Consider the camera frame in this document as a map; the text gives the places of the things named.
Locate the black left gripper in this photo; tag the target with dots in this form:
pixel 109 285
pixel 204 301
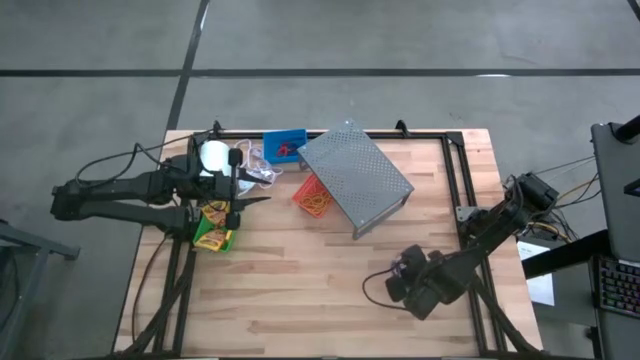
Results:
pixel 212 182

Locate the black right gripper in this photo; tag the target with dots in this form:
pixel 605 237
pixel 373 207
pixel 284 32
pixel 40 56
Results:
pixel 430 290

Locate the blue plastic basket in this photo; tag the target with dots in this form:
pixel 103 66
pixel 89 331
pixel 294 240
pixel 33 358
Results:
pixel 272 157

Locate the orange plastic basket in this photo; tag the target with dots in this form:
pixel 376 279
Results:
pixel 296 199

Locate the green plastic basket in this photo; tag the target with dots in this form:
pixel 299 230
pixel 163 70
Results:
pixel 231 246

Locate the yellow rubber band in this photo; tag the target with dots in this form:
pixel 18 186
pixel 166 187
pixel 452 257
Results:
pixel 320 206
pixel 312 204
pixel 317 201
pixel 308 200
pixel 323 200

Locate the grey perforated metal riser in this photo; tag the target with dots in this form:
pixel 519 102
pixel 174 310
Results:
pixel 355 170

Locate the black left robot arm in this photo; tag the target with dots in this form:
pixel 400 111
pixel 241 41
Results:
pixel 115 187

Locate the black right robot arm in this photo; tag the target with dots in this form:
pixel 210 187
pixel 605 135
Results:
pixel 490 235

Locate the white cylindrical desk lamp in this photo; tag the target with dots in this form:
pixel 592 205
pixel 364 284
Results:
pixel 215 152

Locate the black desk bar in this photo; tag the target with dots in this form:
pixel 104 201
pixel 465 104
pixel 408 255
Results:
pixel 565 254

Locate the white paper sheet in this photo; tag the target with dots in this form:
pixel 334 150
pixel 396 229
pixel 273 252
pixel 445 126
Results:
pixel 542 290

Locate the backlit keyboard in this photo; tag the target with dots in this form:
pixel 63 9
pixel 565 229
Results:
pixel 620 287

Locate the grey metal cart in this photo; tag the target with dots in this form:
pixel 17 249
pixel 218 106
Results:
pixel 30 245

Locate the black stand pole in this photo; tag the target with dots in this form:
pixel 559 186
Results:
pixel 629 129

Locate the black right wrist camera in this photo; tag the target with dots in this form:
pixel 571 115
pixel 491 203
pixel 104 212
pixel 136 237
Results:
pixel 415 256

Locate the black frame clamp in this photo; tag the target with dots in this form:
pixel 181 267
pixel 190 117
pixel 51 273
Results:
pixel 401 127
pixel 217 126

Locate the grey metal bracket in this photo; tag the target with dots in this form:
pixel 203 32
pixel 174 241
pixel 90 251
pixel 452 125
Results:
pixel 463 214

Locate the black aluminium table frame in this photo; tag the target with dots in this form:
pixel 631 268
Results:
pixel 425 135

